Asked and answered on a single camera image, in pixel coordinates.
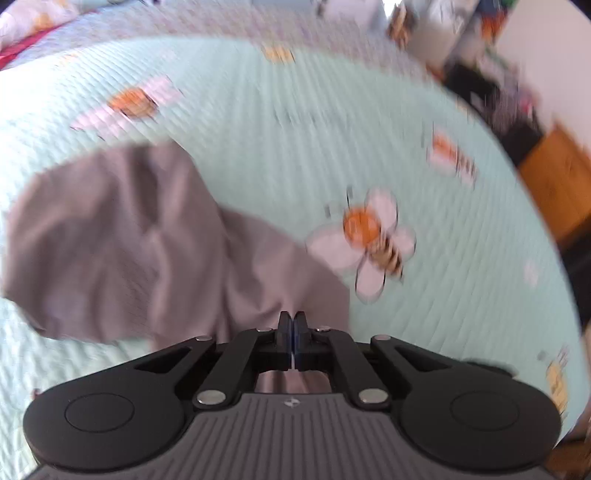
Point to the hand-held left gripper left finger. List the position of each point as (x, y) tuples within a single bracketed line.
[(285, 342)]

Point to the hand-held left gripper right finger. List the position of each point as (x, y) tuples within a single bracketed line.
[(301, 344)]

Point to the grey garment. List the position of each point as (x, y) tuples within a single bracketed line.
[(152, 249)]

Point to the mint bee print bedspread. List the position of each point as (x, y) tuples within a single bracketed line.
[(258, 152)]

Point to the wooden furniture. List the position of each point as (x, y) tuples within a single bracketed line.
[(561, 182)]

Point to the dark clutter pile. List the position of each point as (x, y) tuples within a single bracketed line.
[(489, 92)]

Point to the floral pillow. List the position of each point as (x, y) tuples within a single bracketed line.
[(32, 21)]

